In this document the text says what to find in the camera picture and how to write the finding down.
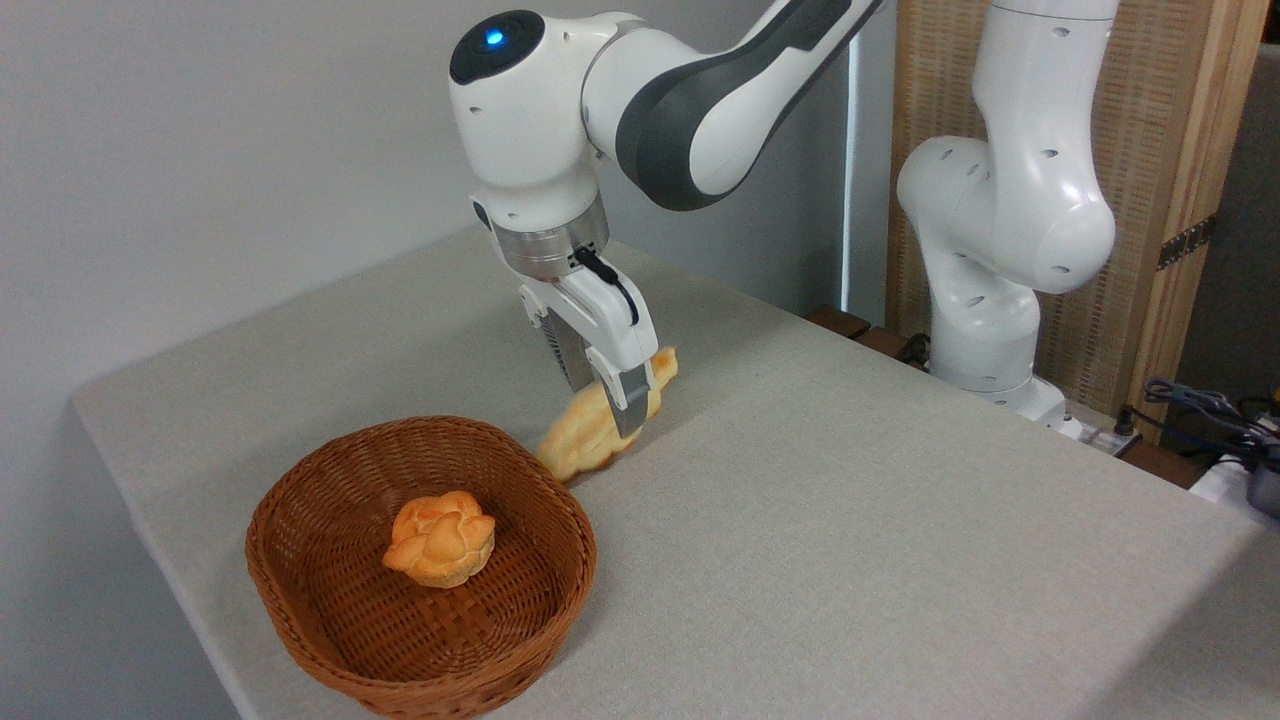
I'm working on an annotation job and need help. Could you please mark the black and blue cable bundle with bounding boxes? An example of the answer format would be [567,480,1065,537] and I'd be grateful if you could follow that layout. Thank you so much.
[1120,378,1280,463]

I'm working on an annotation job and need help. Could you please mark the round knotted bread roll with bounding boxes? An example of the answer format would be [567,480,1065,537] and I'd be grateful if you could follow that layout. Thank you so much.
[383,490,497,589]

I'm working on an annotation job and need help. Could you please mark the black screen hinge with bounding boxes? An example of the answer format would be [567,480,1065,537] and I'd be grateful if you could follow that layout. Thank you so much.
[1158,214,1219,271]

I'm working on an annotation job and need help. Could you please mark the wooden framed woven screen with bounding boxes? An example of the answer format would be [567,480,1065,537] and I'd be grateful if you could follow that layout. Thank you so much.
[886,0,1271,441]

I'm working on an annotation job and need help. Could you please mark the brown wicker basket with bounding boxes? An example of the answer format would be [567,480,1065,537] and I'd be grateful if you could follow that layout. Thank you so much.
[245,416,598,719]

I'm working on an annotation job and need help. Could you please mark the dark wooden board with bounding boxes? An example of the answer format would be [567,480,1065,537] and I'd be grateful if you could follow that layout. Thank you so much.
[806,305,933,373]

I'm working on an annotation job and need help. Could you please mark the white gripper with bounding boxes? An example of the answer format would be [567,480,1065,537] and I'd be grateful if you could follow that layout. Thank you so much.
[518,266,660,439]

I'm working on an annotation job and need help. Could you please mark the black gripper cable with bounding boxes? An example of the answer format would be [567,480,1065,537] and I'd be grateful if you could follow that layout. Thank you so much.
[575,247,641,327]

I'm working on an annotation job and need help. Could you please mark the long braided bread loaf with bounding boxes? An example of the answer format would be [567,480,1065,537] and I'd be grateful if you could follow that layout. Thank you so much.
[537,346,679,483]

